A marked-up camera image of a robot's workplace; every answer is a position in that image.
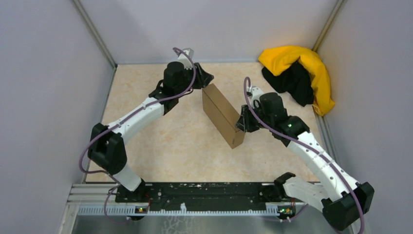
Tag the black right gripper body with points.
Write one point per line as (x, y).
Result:
(250, 124)

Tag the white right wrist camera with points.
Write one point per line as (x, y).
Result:
(253, 94)

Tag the yellow cloth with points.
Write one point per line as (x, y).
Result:
(279, 59)

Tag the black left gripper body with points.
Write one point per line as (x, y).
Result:
(188, 74)

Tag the aluminium frame rail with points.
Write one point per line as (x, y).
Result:
(91, 209)

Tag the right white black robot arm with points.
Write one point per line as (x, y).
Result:
(341, 198)

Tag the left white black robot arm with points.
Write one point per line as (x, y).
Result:
(107, 148)

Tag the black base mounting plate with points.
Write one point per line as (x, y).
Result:
(208, 196)

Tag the black cloth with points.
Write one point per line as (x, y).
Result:
(295, 80)

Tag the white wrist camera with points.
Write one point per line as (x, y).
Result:
(253, 94)
(185, 58)

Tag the brown cardboard box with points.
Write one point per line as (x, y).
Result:
(223, 115)

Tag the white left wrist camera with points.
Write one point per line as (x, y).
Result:
(185, 58)

